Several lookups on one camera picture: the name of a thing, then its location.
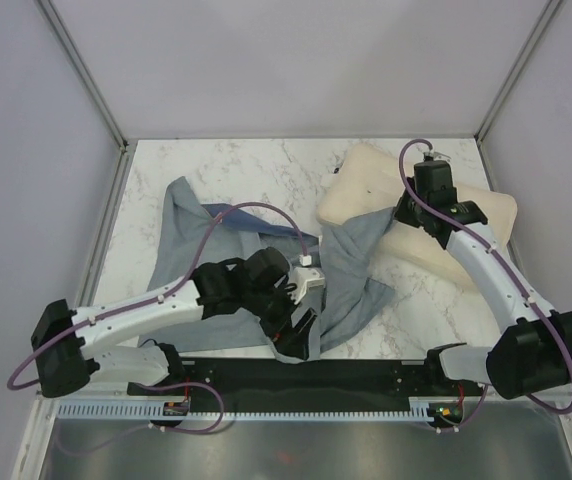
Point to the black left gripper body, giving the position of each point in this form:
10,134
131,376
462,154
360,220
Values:
274,307

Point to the white slotted cable duct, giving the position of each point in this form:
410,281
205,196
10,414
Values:
140,409

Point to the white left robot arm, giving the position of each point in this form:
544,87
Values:
77,347

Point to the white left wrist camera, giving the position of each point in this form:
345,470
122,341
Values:
303,277

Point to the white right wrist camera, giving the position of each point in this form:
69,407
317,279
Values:
432,155

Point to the shiny metal front sheet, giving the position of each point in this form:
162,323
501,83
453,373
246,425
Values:
501,443

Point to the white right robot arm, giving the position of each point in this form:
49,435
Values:
534,350

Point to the left aluminium corner post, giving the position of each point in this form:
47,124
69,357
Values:
57,25

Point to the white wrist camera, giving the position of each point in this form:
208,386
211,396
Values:
303,277
432,155

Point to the right aluminium corner post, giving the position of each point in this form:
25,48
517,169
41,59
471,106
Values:
526,53

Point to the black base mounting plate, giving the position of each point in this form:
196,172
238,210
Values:
322,384

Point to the aluminium corner post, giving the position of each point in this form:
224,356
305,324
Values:
57,25
526,53

